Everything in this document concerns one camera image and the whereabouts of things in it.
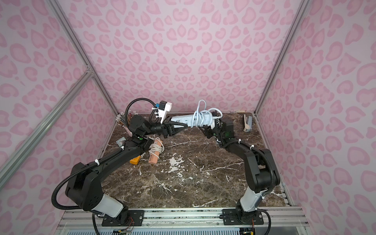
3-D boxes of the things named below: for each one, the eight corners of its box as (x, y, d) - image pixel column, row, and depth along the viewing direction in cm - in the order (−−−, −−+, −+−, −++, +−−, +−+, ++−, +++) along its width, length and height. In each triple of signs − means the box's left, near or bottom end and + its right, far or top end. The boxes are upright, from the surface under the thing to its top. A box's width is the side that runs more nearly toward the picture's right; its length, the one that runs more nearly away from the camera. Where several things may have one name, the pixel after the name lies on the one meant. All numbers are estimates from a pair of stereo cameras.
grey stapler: (242, 131, 110) (244, 128, 107) (243, 117, 120) (244, 114, 116) (250, 133, 110) (252, 129, 106) (250, 119, 119) (252, 115, 115)
